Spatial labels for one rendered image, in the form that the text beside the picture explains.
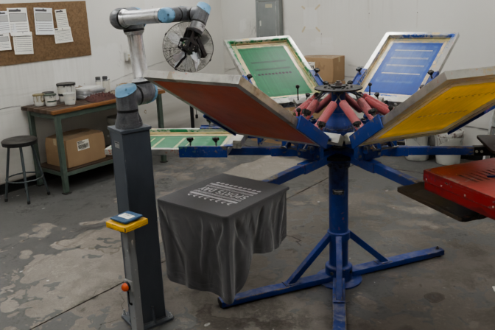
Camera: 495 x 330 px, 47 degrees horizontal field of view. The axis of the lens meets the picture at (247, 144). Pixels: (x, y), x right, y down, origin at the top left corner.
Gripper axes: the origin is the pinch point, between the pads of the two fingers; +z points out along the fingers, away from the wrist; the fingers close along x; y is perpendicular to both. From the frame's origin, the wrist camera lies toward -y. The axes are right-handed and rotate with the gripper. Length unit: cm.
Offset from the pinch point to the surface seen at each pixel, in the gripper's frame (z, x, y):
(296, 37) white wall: -215, -223, -376
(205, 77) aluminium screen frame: 13.0, 37.9, 22.8
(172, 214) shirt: 71, 16, -7
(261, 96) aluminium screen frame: 13, 56, 6
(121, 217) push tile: 79, 15, 21
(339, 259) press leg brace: 63, 37, -143
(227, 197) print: 56, 34, -21
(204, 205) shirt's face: 63, 32, -9
